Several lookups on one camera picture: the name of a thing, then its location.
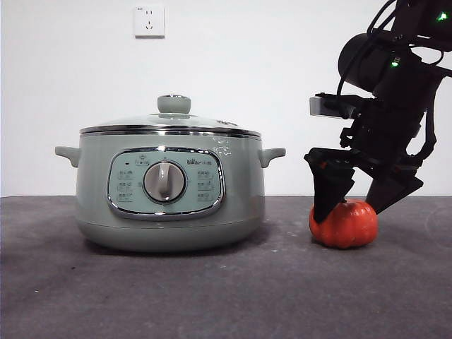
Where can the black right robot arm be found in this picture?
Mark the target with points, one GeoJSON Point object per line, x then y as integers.
{"type": "Point", "coordinates": [363, 60]}

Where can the white wall socket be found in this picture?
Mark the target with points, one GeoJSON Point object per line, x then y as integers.
{"type": "Point", "coordinates": [149, 30]}

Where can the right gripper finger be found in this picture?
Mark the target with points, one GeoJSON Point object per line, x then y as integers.
{"type": "Point", "coordinates": [328, 190]}
{"type": "Point", "coordinates": [388, 194]}

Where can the pale green electric pot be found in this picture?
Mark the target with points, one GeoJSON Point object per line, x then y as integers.
{"type": "Point", "coordinates": [240, 197]}

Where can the small orange pumpkin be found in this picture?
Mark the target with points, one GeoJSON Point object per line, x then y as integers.
{"type": "Point", "coordinates": [349, 229]}

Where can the glass lid with green knob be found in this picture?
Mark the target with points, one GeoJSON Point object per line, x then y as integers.
{"type": "Point", "coordinates": [173, 105]}

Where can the pale grey right wrist camera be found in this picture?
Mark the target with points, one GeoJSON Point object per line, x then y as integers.
{"type": "Point", "coordinates": [319, 106]}

